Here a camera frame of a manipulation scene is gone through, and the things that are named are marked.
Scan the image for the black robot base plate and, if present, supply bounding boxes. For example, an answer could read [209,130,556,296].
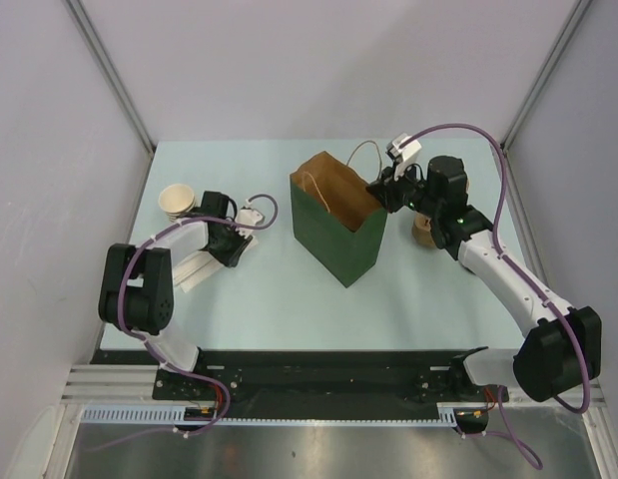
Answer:
[91,348,509,423]

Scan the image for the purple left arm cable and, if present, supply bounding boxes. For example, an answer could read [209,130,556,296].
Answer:
[86,194,280,453]

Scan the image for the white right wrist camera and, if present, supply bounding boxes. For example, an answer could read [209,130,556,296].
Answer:
[386,133,422,181]

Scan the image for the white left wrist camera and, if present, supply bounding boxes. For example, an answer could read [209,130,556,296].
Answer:
[236,201,265,238]

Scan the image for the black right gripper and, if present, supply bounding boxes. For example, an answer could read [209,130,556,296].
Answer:
[366,158,441,219]

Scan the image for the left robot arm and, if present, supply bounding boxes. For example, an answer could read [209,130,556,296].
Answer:
[98,192,264,399]

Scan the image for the white paper stick packets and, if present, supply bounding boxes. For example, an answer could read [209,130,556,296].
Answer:
[172,234,261,294]

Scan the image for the white cable duct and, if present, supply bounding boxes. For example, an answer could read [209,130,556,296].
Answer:
[82,404,225,423]

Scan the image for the stack of paper cups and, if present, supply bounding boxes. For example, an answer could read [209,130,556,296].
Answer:
[158,184,196,223]

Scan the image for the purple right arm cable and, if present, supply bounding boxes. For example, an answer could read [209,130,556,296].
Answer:
[395,123,592,470]

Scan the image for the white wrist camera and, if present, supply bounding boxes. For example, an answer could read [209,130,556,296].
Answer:
[236,201,265,238]
[386,133,422,181]

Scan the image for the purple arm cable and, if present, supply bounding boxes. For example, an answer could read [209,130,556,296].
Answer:
[395,123,592,470]
[86,194,280,453]

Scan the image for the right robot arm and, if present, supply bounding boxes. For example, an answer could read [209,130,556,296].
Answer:
[366,156,602,402]

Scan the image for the green paper bag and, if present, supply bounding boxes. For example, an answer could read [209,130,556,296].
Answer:
[290,151,387,287]

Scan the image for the brown pulp cup carrier stack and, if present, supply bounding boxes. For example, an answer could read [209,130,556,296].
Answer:
[411,174,472,249]

